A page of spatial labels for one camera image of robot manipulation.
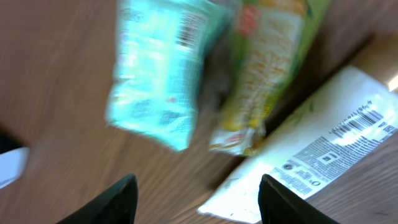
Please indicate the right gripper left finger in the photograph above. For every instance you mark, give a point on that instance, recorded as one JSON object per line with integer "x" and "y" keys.
{"x": 116, "y": 205}

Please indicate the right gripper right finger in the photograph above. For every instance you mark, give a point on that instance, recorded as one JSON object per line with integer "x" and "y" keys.
{"x": 279, "y": 205}

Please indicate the white gold-capped cream tube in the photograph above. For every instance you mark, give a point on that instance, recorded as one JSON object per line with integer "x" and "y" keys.
{"x": 342, "y": 122}

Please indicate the green snack packet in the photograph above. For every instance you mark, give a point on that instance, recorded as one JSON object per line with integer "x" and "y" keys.
{"x": 269, "y": 42}

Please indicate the teal snack packet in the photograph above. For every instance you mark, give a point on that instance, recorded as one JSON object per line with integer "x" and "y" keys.
{"x": 161, "y": 46}

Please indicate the white barcode scanner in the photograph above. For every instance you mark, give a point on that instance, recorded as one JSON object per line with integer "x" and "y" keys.
{"x": 12, "y": 165}

